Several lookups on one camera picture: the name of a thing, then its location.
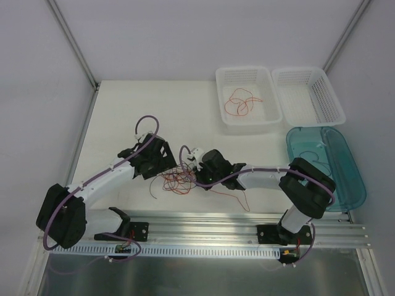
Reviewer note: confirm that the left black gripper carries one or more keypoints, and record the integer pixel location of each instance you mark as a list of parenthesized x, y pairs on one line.
[(166, 155)]

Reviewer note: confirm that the white slotted cable duct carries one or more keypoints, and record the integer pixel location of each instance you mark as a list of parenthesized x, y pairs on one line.
[(182, 251)]

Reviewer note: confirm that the right white perforated basket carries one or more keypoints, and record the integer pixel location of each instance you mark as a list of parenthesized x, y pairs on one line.
[(307, 97)]

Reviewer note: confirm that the aluminium frame post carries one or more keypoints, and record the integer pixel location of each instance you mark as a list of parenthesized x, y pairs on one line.
[(65, 29), (343, 39)]

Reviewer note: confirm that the left white perforated basket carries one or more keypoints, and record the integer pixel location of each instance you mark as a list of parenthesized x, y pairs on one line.
[(247, 100)]

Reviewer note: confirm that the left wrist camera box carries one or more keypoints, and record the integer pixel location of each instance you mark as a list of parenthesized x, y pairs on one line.
[(141, 137)]

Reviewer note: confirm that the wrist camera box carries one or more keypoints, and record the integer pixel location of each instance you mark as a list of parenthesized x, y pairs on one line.
[(195, 157), (141, 137)]

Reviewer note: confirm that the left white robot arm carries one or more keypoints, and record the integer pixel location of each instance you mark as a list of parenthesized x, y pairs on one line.
[(66, 214)]

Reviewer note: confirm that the right aluminium frame post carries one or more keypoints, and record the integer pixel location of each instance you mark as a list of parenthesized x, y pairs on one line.
[(343, 39)]

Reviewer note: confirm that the left aluminium frame post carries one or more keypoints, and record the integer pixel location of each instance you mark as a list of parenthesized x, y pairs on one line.
[(65, 29)]

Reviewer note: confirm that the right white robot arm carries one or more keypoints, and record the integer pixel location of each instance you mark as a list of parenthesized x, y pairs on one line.
[(309, 190)]

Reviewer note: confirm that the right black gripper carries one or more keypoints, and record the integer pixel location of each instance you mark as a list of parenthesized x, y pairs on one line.
[(200, 174)]

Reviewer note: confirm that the aluminium mounting rail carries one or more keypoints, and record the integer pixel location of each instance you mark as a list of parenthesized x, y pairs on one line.
[(240, 229)]

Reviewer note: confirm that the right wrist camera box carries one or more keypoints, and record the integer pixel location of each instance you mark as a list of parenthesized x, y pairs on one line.
[(195, 157)]

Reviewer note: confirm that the white perforated basket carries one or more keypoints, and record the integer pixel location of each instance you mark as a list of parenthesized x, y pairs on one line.
[(247, 100), (307, 97)]

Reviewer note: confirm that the teal transparent plastic tub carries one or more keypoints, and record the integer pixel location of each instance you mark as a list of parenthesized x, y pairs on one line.
[(326, 149)]

